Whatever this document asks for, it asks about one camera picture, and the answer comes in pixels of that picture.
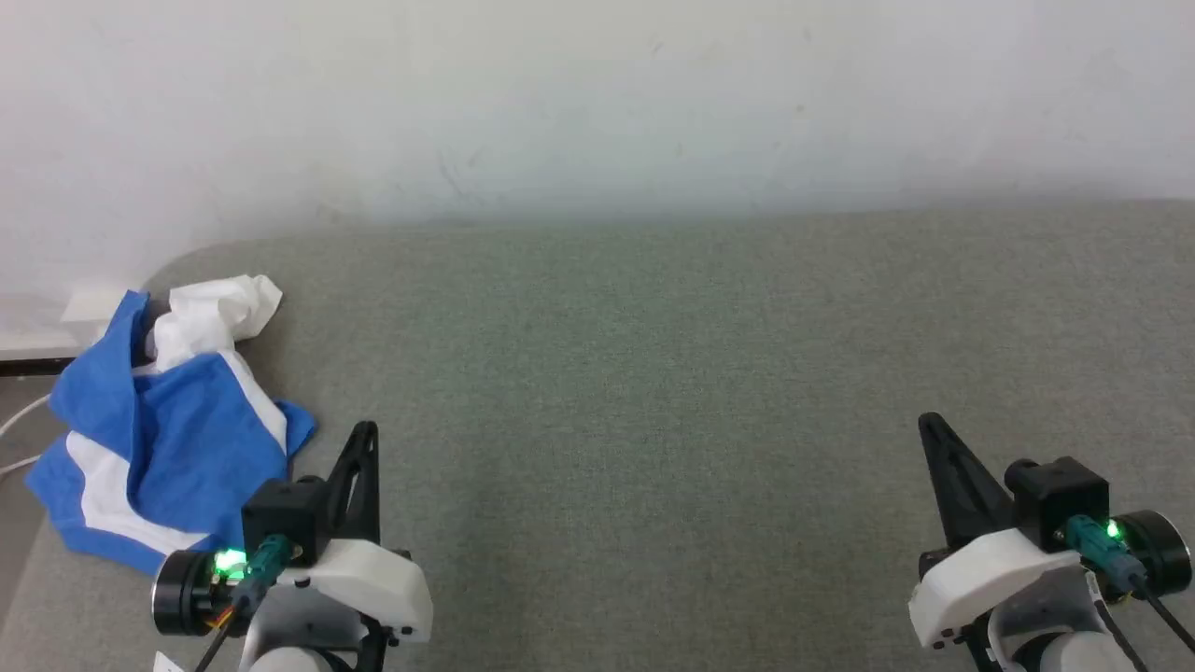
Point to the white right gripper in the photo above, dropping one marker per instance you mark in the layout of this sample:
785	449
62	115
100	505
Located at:
990	579

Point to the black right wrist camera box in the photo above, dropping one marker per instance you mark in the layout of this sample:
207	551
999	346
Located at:
1060	495

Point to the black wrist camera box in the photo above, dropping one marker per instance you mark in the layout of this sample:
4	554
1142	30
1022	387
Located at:
1060	495
280	509

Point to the grey fabric sofa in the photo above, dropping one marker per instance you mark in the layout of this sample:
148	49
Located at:
653	373

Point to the black baseboard strip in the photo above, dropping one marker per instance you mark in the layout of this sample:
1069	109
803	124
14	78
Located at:
37	365

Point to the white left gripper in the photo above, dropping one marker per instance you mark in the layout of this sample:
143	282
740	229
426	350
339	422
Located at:
373	583

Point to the blue and white shirt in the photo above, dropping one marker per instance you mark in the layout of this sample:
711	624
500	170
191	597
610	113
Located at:
187	420

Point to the white wall socket box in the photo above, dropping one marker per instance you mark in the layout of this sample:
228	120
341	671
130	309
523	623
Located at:
93	303

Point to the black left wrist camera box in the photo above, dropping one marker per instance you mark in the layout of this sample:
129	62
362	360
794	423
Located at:
280	509

